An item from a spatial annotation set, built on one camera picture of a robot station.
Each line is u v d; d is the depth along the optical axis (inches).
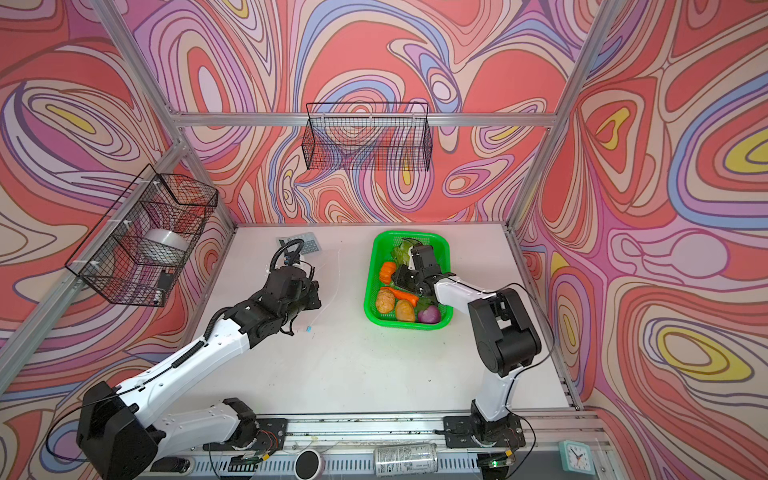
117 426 14.9
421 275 29.5
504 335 19.2
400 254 38.4
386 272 38.5
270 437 28.3
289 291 23.2
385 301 36.6
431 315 34.9
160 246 27.5
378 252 40.2
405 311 35.2
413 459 26.1
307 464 25.8
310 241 45.0
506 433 26.9
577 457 27.1
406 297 36.7
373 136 37.7
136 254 29.1
